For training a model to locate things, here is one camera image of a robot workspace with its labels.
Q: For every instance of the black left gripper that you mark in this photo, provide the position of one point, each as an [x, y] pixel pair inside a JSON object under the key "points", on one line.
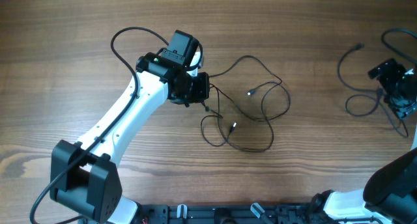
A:
{"points": [[202, 79]]}

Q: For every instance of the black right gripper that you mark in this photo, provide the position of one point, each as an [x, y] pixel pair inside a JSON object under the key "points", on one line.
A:
{"points": [[402, 107]]}

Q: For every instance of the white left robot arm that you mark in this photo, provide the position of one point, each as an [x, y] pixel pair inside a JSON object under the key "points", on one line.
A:
{"points": [[84, 176]]}

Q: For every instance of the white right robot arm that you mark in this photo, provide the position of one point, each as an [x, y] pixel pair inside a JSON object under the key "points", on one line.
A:
{"points": [[390, 194]]}

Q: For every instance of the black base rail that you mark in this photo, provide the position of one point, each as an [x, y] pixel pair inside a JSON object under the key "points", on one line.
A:
{"points": [[286, 213]]}

